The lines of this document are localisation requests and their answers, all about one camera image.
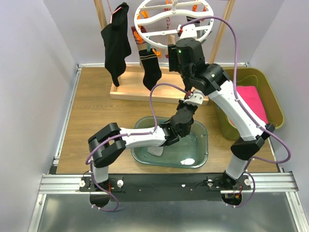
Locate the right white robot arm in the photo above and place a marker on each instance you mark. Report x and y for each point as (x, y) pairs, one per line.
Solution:
(211, 80)

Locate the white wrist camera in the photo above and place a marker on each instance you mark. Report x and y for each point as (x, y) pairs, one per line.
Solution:
(195, 98)
(188, 31)

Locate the wooden rack frame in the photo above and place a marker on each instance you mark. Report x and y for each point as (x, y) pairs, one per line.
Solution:
(131, 87)

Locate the clear plastic tub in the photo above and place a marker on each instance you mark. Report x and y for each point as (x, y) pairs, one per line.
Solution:
(189, 152)

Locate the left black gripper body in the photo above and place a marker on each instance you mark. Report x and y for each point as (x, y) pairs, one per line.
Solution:
(182, 106)

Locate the black mounting base plate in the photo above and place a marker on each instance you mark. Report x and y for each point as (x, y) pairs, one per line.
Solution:
(161, 187)

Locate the black sock tan stripes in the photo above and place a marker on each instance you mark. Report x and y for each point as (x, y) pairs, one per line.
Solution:
(152, 72)

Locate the large black hanging cloth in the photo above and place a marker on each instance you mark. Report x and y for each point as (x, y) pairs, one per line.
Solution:
(116, 43)

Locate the aluminium rail frame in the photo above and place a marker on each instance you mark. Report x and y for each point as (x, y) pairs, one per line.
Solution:
(61, 207)

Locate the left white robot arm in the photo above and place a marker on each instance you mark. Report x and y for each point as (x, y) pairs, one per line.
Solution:
(107, 144)

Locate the white round clip hanger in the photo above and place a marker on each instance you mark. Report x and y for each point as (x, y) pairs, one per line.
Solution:
(152, 21)

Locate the olive green bin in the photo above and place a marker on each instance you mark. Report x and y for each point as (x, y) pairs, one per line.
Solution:
(253, 77)

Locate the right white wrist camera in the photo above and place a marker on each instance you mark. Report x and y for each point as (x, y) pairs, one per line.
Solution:
(188, 31)

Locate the beige purple striped sock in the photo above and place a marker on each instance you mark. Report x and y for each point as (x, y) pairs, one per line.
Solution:
(140, 43)

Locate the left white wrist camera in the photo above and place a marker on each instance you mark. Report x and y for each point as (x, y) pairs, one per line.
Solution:
(195, 98)

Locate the pink folded cloth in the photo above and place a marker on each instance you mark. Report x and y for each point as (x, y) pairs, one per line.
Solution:
(251, 97)

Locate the grey sock black stripes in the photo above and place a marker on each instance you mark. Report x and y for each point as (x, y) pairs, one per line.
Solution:
(155, 151)

